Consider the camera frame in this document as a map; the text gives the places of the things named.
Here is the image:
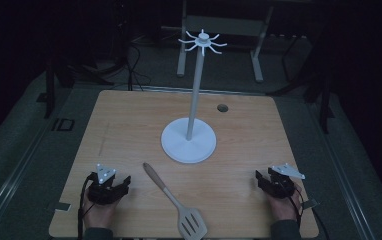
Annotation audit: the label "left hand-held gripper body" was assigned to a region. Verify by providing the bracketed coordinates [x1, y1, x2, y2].
[87, 163, 130, 206]

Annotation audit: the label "black metal stand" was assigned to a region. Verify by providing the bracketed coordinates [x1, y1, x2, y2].
[35, 58, 115, 120]
[267, 36, 336, 135]

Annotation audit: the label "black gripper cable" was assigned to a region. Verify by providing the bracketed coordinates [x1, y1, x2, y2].
[76, 173, 96, 240]
[288, 194, 331, 240]

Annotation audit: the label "person's left hand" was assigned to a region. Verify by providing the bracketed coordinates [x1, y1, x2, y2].
[81, 192, 121, 230]

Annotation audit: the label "person's right hand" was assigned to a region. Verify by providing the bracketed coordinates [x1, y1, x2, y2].
[266, 183, 304, 223]

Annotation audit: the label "black floor cables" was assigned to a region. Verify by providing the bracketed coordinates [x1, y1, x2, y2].
[124, 41, 153, 92]

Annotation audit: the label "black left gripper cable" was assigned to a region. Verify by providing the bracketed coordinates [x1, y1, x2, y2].
[76, 173, 96, 240]

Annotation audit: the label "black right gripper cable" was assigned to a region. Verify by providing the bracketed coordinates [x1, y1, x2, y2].
[288, 194, 331, 240]

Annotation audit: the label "white metal desk frame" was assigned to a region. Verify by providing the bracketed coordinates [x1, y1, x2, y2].
[176, 0, 276, 84]

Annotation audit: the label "white hook rack stand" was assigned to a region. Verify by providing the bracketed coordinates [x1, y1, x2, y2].
[160, 29, 228, 165]

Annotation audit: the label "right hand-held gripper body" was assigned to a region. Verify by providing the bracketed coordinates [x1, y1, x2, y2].
[266, 162, 306, 200]

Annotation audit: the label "wooden handled slotted spatula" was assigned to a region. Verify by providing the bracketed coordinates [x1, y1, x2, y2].
[142, 162, 209, 240]

